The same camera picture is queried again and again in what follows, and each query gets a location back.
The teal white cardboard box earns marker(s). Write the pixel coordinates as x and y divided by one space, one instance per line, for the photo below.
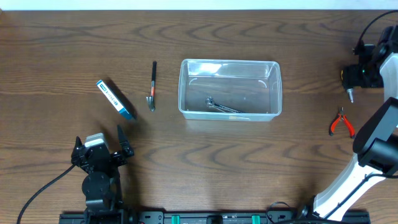
114 100

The clear plastic container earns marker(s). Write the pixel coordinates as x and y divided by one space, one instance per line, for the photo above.
253 87

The small black handled hammer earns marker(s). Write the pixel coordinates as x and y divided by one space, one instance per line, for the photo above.
150 98

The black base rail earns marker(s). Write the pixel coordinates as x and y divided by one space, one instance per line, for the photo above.
179 218

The silver adjustable wrench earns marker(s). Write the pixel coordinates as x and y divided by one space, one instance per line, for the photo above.
211 104

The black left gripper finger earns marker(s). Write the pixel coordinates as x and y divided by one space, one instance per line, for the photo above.
126 148
78 143

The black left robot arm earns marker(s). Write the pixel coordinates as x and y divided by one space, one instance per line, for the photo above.
102 186

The yellow black ratchet screwdriver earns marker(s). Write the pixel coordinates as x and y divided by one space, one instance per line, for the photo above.
347 85

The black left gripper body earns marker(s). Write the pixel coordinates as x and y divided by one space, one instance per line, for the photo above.
117 160

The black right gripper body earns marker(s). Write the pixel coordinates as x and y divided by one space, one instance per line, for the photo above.
370 76

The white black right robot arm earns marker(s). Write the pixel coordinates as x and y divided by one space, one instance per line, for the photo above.
375 144

